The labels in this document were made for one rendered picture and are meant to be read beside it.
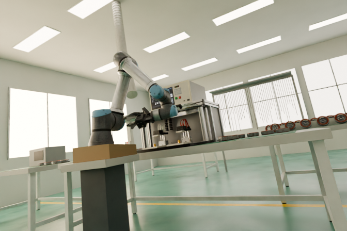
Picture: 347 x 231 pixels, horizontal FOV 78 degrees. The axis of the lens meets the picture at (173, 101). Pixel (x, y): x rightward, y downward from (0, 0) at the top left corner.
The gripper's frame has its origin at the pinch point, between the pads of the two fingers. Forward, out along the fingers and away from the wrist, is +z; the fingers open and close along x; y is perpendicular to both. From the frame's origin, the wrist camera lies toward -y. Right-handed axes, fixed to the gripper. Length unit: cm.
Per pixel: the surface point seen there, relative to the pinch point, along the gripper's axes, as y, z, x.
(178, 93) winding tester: -52, -32, 18
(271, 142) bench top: 28, -83, 19
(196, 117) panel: -42, -42, 42
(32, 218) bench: -4, 141, 85
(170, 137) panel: -41, -11, 57
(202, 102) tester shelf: -35, -51, 23
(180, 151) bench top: 11.7, -29.8, 26.1
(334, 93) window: -448, -420, 376
